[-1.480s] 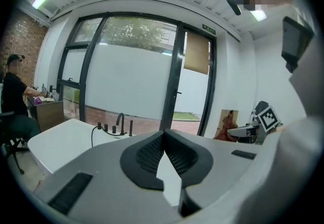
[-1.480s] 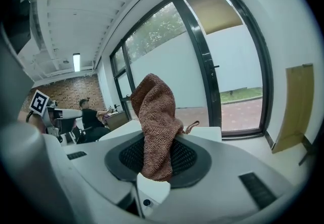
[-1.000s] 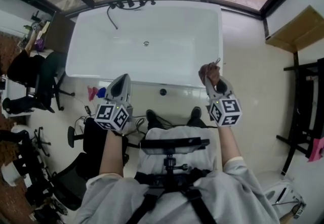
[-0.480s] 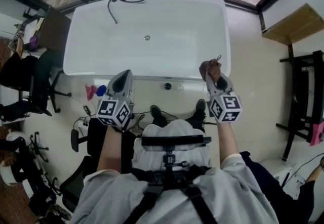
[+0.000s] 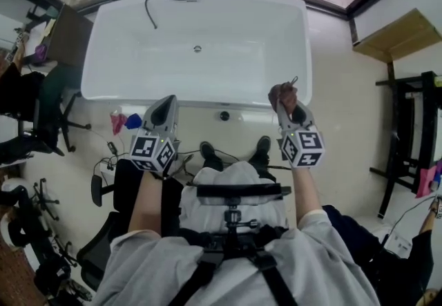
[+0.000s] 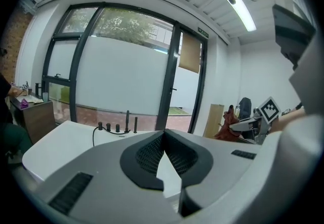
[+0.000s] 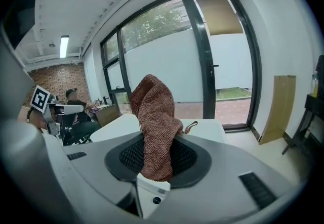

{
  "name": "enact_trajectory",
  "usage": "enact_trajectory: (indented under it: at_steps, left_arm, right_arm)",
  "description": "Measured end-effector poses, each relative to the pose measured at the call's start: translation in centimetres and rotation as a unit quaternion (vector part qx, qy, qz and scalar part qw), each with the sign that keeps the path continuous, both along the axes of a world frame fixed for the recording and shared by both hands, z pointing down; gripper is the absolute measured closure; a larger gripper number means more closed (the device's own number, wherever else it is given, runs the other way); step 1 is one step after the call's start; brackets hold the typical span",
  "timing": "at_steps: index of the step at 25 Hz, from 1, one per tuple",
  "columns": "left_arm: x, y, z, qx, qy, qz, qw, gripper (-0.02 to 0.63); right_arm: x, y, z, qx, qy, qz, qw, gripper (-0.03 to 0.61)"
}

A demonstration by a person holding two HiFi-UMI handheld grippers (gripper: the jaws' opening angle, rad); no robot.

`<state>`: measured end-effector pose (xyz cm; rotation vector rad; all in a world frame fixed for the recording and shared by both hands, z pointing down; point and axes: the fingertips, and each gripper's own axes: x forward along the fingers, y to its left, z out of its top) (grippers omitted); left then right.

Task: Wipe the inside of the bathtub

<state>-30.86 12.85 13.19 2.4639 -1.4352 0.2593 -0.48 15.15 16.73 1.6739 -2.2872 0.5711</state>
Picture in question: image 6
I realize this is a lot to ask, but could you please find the brown paper sheet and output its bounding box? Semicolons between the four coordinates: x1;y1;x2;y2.
178;32;202;74

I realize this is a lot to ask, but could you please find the black-framed window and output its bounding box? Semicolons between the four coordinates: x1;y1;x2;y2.
42;2;178;124

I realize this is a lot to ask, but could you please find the leaning cardboard panel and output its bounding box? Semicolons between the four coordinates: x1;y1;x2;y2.
203;103;225;139

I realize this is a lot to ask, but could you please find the black hand shower wand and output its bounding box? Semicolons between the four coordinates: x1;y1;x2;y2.
125;110;131;135

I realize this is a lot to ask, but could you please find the black basin faucet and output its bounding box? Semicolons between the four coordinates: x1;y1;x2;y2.
34;82;43;99

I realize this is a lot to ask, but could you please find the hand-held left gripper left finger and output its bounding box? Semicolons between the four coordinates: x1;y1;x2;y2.
35;128;178;224

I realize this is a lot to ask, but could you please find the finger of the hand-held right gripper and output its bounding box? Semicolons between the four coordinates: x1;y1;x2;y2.
228;118;256;140

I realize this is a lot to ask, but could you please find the wooden cabinet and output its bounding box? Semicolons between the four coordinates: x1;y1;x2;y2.
10;96;58;144

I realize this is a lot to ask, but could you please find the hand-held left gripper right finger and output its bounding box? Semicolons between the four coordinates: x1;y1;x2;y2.
164;128;265;218

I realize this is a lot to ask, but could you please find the long ceiling light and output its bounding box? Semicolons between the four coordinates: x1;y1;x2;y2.
207;0;257;33

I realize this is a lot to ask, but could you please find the black bag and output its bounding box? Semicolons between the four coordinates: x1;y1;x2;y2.
238;97;253;120

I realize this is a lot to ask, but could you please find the brown wiping cloth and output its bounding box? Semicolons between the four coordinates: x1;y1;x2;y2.
214;104;240;143

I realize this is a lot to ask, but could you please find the black-framed glass door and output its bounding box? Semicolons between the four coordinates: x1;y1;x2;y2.
154;22;209;134

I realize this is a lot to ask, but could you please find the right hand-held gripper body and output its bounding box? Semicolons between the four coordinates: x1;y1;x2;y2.
250;96;282;145

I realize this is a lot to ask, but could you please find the black shower hose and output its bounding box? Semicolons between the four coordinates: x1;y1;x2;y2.
92;126;104;147

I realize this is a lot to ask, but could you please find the person's right forearm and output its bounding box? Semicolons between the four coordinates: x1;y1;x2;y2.
272;108;306;133

